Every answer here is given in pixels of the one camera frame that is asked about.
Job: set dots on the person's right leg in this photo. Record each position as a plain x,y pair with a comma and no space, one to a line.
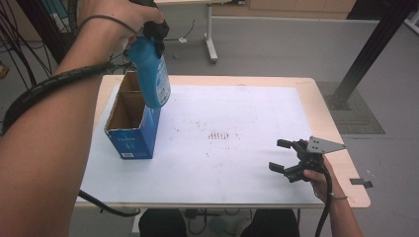
270,225

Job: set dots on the dark wrist band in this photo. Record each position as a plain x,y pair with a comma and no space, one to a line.
105,17
339,197

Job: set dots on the black tape strip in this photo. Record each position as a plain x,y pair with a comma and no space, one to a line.
360,182

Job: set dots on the grey floor mat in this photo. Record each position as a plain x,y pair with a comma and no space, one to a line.
359,112

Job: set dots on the person's left hand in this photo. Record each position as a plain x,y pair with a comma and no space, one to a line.
115,8

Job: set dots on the person's right hand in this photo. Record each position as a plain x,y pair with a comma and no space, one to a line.
324,181

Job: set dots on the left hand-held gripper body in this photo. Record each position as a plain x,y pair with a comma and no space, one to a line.
145,2

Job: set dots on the white table mat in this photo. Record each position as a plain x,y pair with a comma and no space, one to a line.
210,171

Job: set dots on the person's left leg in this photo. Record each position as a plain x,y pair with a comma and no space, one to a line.
163,223

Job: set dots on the blue cardboard box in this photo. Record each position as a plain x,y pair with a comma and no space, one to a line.
131,138

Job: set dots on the small brown box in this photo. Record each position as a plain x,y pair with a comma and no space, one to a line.
3,69

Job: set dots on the blue bottle white cap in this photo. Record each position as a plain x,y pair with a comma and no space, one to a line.
150,75

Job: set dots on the white desk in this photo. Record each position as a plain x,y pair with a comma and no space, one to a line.
210,39

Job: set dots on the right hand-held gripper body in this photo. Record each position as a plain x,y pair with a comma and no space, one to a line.
309,161

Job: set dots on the black metal post with base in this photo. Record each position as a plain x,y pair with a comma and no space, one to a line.
375,42

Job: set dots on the person's leg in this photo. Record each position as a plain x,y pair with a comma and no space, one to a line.
270,225
163,223

